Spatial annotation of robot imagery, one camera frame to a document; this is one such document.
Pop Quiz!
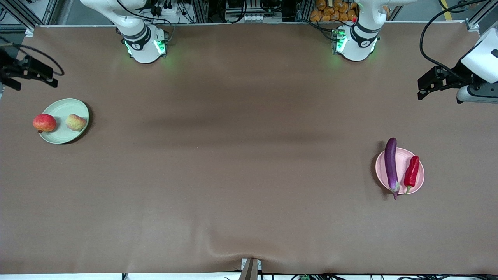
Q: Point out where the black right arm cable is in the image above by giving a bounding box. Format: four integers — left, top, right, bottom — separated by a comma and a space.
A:
0, 37, 65, 77

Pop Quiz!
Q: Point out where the pile of orange items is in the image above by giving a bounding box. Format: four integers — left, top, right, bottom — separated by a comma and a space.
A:
310, 0, 358, 22

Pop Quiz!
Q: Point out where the red chili pepper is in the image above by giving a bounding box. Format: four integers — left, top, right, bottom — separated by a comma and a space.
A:
403, 156, 420, 195

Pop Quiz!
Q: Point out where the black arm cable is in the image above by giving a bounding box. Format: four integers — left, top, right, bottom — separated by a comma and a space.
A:
419, 0, 491, 78
0, 37, 65, 77

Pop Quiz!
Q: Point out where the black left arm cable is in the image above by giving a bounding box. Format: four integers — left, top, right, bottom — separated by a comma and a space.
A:
419, 0, 491, 78

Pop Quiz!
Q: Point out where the white connector block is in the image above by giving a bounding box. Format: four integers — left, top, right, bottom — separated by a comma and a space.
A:
243, 14, 282, 23

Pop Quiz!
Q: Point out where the yellow pink peach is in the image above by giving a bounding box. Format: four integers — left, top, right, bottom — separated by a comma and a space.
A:
65, 114, 87, 132

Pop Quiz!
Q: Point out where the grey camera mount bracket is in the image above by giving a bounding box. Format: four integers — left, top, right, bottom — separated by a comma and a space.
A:
239, 258, 262, 280

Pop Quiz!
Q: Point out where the red pomegranate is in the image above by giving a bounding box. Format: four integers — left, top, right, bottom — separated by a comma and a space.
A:
33, 114, 57, 134

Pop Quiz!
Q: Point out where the aluminium frame strut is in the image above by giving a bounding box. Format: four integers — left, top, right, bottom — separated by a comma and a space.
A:
465, 6, 498, 32
0, 0, 59, 37

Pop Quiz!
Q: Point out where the light green plate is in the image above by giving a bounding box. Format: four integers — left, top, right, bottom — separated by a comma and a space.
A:
38, 98, 90, 145

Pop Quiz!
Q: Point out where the aluminium frame post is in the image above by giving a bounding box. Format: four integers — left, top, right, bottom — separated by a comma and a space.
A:
191, 0, 209, 24

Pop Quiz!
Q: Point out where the brown table cloth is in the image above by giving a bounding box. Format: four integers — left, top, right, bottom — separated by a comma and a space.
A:
0, 21, 498, 275

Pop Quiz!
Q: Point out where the black floor cable bundle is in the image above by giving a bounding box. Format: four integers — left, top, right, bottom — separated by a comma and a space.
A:
261, 272, 498, 280

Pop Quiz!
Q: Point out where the white power strip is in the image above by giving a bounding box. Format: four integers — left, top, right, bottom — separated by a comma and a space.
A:
150, 0, 183, 16

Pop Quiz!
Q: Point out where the pink plate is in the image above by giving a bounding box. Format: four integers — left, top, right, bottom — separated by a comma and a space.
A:
375, 147, 425, 194

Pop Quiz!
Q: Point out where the purple eggplant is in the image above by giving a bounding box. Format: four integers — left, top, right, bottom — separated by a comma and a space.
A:
384, 137, 400, 200

